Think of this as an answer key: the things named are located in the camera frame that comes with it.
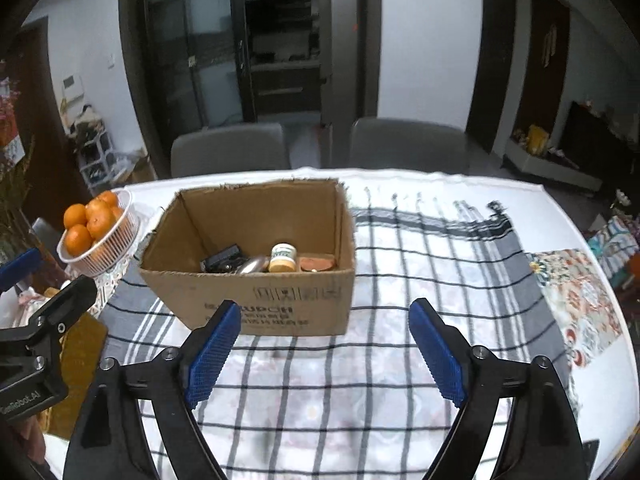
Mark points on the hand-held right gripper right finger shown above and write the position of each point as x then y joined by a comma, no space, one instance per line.
440,360

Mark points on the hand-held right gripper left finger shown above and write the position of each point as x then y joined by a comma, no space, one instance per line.
210,360

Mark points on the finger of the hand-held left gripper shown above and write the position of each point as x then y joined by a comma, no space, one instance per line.
60,305
17,267

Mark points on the brown cardboard box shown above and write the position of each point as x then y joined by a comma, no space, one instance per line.
280,300

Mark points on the black box-shaped device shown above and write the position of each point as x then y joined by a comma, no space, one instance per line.
222,259

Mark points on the silver metal oval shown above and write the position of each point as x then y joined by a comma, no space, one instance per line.
252,265

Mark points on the round green white tin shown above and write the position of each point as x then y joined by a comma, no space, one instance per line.
283,260

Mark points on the white printed cloth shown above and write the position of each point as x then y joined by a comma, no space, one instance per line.
30,302

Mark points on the pile of oranges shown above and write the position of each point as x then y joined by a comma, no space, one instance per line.
77,240

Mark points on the white plastic basket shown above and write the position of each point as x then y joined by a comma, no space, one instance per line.
107,255

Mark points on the dried flower branches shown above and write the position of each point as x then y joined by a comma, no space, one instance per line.
15,195

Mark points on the grey plaid cloth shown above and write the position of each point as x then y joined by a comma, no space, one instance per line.
400,270

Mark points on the white storage rack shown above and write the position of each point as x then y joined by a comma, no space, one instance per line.
95,160

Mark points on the black flat object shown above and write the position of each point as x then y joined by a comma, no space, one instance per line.
591,455

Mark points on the grey chair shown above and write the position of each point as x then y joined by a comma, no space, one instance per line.
230,152
407,145

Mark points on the colourful patterned bag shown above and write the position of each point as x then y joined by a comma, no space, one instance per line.
615,245

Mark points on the white low cabinet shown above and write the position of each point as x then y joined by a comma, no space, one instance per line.
550,167

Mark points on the yellow bag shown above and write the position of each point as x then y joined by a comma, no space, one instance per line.
538,140

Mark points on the black television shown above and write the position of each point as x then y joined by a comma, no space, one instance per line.
600,140

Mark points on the dark glass sliding door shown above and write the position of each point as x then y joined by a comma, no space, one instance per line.
210,60

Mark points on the plain dark wooden door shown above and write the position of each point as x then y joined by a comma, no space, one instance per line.
492,75

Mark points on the dark wooden door with ornament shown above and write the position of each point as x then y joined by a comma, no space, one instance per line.
542,60

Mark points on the white wall intercom panel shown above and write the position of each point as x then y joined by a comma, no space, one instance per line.
72,87

